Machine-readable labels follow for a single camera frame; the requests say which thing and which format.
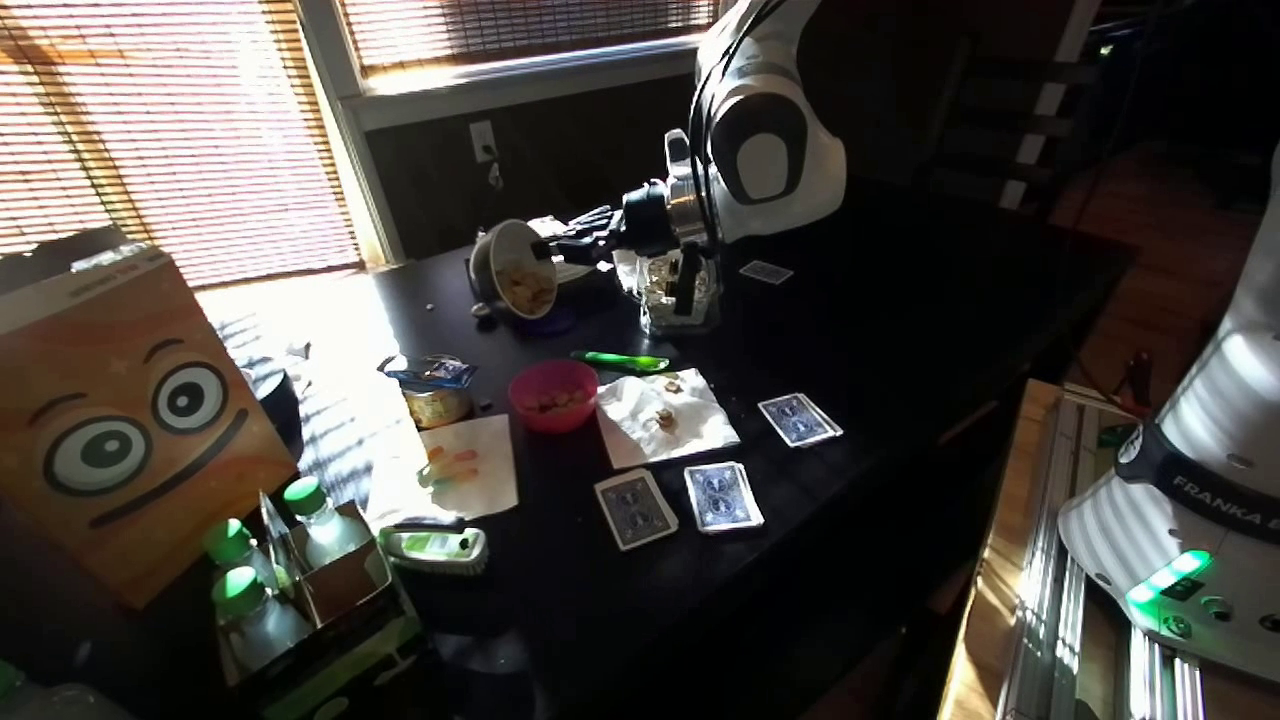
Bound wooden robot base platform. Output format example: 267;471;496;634
937;376;1280;720

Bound cardboard box with cartoon face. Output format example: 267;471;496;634
0;229;302;616

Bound green and white device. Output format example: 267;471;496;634
375;517;493;575

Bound paper sheet with orange print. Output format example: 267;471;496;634
413;413;524;528

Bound green capped bottle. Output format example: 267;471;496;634
213;566;318;678
277;471;375;591
199;517;277;591

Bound pink bowl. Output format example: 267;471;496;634
503;356;604;442

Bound white wall outlet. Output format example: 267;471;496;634
466;115;503;171

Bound small round jar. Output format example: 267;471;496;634
375;350;480;433

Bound brown cereal squares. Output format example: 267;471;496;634
496;256;560;311

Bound window blind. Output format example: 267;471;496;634
338;0;738;78
0;0;366;292

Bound white napkin with crumbs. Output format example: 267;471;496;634
594;370;743;471

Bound green bottles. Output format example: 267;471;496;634
213;491;430;705

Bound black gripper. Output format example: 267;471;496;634
534;180;688;270

